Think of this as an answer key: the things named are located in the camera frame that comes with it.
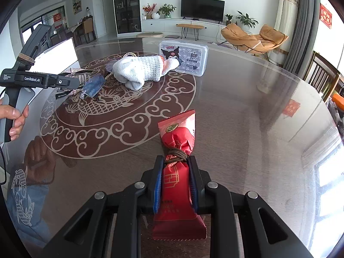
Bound wooden dining chair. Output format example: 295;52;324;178
303;51;341;102

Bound clear plastic cartoon box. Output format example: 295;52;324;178
159;40;209;77

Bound small wooden bench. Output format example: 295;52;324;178
176;23;205;41

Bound black television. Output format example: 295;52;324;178
180;0;225;22

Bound standing air conditioner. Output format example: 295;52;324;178
269;0;299;66

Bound red snack packet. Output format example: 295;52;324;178
152;109;207;241

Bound green potted plant left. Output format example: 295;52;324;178
157;3;176;19

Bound green potted plant right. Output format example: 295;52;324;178
236;11;259;32

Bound white tv cabinet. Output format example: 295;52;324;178
141;19;225;42

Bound dark display cabinet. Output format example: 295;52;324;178
114;0;141;34

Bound red flower vase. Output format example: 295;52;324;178
142;3;160;19

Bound person's left hand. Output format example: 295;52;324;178
0;99;29;141

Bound red wall decoration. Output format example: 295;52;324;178
319;4;332;29

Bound white storage box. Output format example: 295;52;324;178
29;38;80;74

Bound small potted plant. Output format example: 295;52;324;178
225;14;233;26

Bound white knit glove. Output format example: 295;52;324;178
112;55;179;91

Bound green potted plant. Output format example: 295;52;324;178
157;3;176;19
236;11;259;32

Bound orange lounge chair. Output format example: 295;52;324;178
221;23;289;62

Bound grey curtain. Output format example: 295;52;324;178
283;0;320;79

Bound round floor cushion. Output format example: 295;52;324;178
137;32;164;38

